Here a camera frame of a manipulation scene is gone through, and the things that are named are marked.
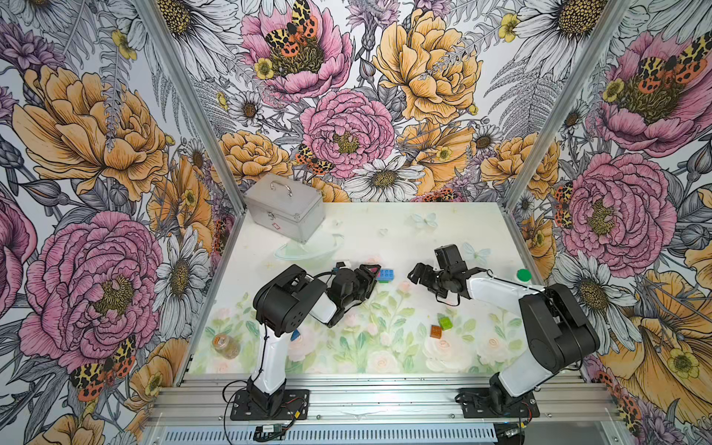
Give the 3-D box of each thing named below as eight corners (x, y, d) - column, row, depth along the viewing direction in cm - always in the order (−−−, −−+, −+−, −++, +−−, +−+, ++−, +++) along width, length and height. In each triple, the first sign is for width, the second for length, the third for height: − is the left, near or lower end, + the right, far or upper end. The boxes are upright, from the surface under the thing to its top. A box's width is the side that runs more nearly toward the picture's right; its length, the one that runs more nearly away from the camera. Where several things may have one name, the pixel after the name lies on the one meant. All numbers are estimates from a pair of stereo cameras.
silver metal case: (250, 245, 111) (235, 213, 98) (265, 200, 128) (254, 168, 114) (321, 245, 111) (315, 213, 98) (326, 200, 128) (322, 168, 114)
